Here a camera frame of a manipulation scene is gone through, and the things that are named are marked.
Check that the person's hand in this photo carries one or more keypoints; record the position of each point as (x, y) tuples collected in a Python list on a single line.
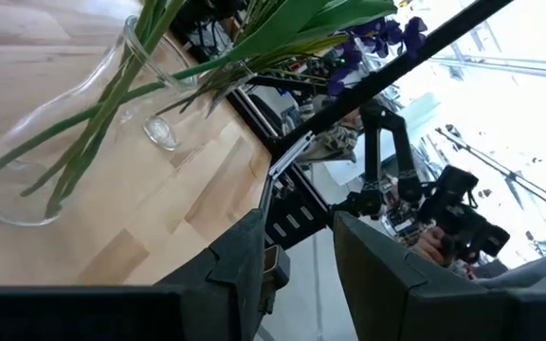
[(427, 246)]

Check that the black aluminium rig frame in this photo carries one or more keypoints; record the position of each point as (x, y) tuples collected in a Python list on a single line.
[(396, 71)]

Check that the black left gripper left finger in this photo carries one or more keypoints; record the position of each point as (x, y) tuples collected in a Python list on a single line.
[(225, 284)]

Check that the purple flower bunch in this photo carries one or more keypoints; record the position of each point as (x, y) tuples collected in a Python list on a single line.
[(387, 33)]

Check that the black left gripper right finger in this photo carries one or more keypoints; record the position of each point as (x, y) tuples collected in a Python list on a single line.
[(387, 293)]

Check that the yellow tulip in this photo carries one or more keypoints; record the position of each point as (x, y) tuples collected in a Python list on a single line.
[(278, 28)]

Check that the clear glass vase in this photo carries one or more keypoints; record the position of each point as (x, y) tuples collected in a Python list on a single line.
[(159, 132), (41, 118)]

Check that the silver metal bracket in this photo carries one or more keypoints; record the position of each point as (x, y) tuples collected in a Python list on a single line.
[(292, 154)]

